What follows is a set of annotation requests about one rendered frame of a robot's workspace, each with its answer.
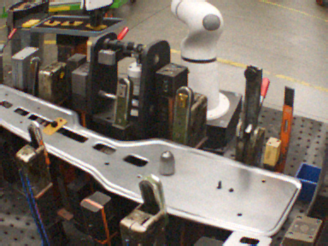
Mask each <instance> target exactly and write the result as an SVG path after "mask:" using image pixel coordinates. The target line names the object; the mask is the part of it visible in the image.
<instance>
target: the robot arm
mask: <svg viewBox="0 0 328 246"><path fill-rule="evenodd" d="M112 5H113V0H82V2H81V8H82V10H81V14H83V15H84V14H86V15H89V16H90V23H89V25H90V26H93V27H96V26H97V23H100V25H102V24H103V14H105V12H106V10H107V8H109V7H110V6H112ZM96 9H98V14H97V16H95V14H96V11H95V10H96ZM86 10H87V11H86ZM171 10H172V12H173V15H174V16H175V17H176V18H177V19H179V20H180V21H182V22H184V23H185V24H186V25H187V26H188V35H187V37H186V38H184V39H183V40H182V42H181V44H180V54H181V63H182V65H184V66H187V67H188V69H189V70H190V73H188V86H189V88H191V89H192V90H193V91H195V92H198V93H201V94H204V95H206V96H207V98H208V102H207V108H208V118H207V120H212V119H218V118H219V117H221V116H223V114H225V113H226V112H227V111H228V109H229V107H230V104H229V100H228V98H226V97H225V96H224V95H223V94H221V93H220V89H219V72H218V60H217V49H216V44H217V40H219V37H220V35H221V34H222V32H223V28H224V21H223V17H222V15H221V13H220V12H219V10H217V9H216V8H215V7H214V6H213V5H212V4H209V3H206V2H205V0H173V1H172V4H171Z"/></svg>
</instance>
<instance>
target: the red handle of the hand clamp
mask: <svg viewBox="0 0 328 246"><path fill-rule="evenodd" d="M269 85H270V81H269V79H268V78H264V79H262V83H261V87H262V88H261V104H260V108H259V110H261V105H262V103H263V101H264V100H265V98H266V95H267V90H268V87H269ZM252 124H253V121H251V120H249V123H248V125H247V126H246V127H245V129H244V131H245V133H246V135H249V136H250V135H251V128H252Z"/></svg>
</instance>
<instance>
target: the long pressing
mask: <svg viewBox="0 0 328 246"><path fill-rule="evenodd" d="M6 95H7V96H6ZM2 101H5V102H6V103H9V104H12V105H13V106H12V107H11V108H5V107H4V106H1V105H0V126H2V127H3V128H6V129H7V130H8V131H11V132H12V133H14V134H15V135H17V136H18V137H21V138H23V139H24V140H26V141H28V142H30V141H31V139H30V134H29V132H28V130H27V127H28V125H30V123H31V121H32V120H30V119H28V118H29V117H30V116H32V115H37V117H39V118H43V119H45V120H47V121H49V122H53V121H54V120H56V119H57V118H58V117H61V118H63V119H64V120H67V123H66V124H65V125H64V126H62V127H61V128H64V129H67V130H70V131H72V132H75V133H77V134H79V135H80V136H82V137H85V138H88V140H87V141H85V143H80V142H78V141H74V140H72V139H71V138H68V137H66V136H64V135H62V134H61V133H57V131H56V132H54V133H53V134H52V135H51V136H49V135H47V134H45V133H44V132H43V129H44V128H45V126H43V125H40V124H39V123H38V125H39V127H40V130H41V132H42V136H43V138H44V143H45V147H46V149H47V151H48V153H49V154H51V155H53V156H54V157H56V158H57V159H60V160H62V161H65V162H66V163H68V164H70V165H72V166H74V167H76V168H78V169H79V170H81V171H83V172H85V173H88V174H89V175H91V176H92V177H93V178H94V179H95V180H96V181H97V182H98V183H99V184H100V186H101V187H103V188H104V189H105V190H106V191H109V192H110V193H113V194H114V195H116V196H121V197H123V198H125V199H127V200H129V201H130V202H135V203H137V204H140V203H144V202H143V198H142V195H141V190H140V188H139V184H138V183H139V182H140V180H142V179H143V178H144V176H145V175H146V174H151V175H154V176H156V177H157V178H159V179H160V181H161V182H162V186H163V190H164V195H165V199H166V204H167V214H169V215H171V216H174V217H176V218H180V219H182V220H187V221H190V222H194V223H197V224H198V225H202V226H208V227H212V228H215V229H218V230H223V231H228V232H234V231H245V232H249V233H252V234H253V233H254V234H256V235H257V234H258V235H260V236H266V237H273V236H275V235H276V234H277V233H278V232H279V231H280V229H281V227H282V225H283V224H284V222H285V221H286V219H287V218H288V216H289V214H290V212H291V210H292V208H293V207H294V206H295V204H296V201H297V199H298V197H299V196H300V194H301V191H302V184H301V181H300V180H299V179H295V178H293V177H291V176H286V175H283V174H282V173H281V174H280V173H276V172H273V171H269V170H266V169H264V168H260V167H255V166H251V165H250V164H246V163H243V162H239V161H234V160H232V159H230V158H229V159H227V158H225V157H224V156H218V155H215V154H212V153H208V152H205V151H203V150H200V149H193V148H191V147H189V146H186V145H183V144H181V143H176V142H174V141H169V140H166V139H163V138H152V139H146V140H135V141H119V140H116V139H114V138H110V137H108V136H105V135H103V134H99V133H97V132H94V131H91V130H89V129H87V128H84V127H83V126H82V125H80V123H79V115H78V114H77V113H76V112H75V111H72V110H71V109H69V108H64V107H62V106H60V105H56V104H54V103H51V102H48V101H45V100H44V99H40V98H38V97H35V96H32V95H30V94H29V95H28V94H27V93H24V92H21V91H18V90H15V89H14V88H11V87H8V86H5V85H1V84H0V103H1V102H2ZM18 108H20V109H23V110H25V111H27V112H28V113H29V114H28V115H27V116H22V115H20V114H17V113H16V112H14V111H15V110H16V109H18ZM21 122H22V123H21ZM61 128H60V129H61ZM97 144H103V145H106V146H108V147H110V148H112V149H115V150H116V151H115V152H113V154H111V155H106V154H104V153H103V152H100V151H98V150H96V149H93V147H94V146H96V145H97ZM165 151H171V152H172V153H173V155H174V159H175V173H174V174H172V175H169V176H165V175H162V174H160V170H159V159H160V156H161V153H162V152H165ZM128 156H133V157H137V158H140V159H143V160H146V161H147V162H148V163H147V164H146V165H145V166H142V167H138V166H136V165H133V164H131V163H129V162H126V161H125V159H126V158H127V157H128ZM106 162H108V163H109V164H108V165H105V163H106ZM137 176H142V177H141V178H138V177H137ZM220 180H221V182H222V185H221V187H222V188H221V189H218V188H217V186H218V184H219V181H220ZM262 180H265V181H266V182H265V183H263V182H261V181H262ZM232 187H233V190H234V191H229V189H230V188H232ZM238 214H242V215H241V216H238Z"/></svg>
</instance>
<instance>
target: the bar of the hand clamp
mask: <svg viewBox="0 0 328 246"><path fill-rule="evenodd" d="M246 68H247V69H246V70H245V71H244V73H243V75H244V78H246V80H245V81H246V85H245V94H244V104H243V118H242V124H241V133H240V138H244V137H245V136H246V133H245V131H244V129H245V127H246V126H247V122H248V120H251V121H253V124H252V128H251V135H250V142H253V135H254V131H255V128H256V127H257V126H258V117H259V113H260V110H259V108H260V104H261V88H262V87H261V83H262V71H263V69H262V67H257V66H255V65H253V64H251V63H250V64H248V65H247V67H246Z"/></svg>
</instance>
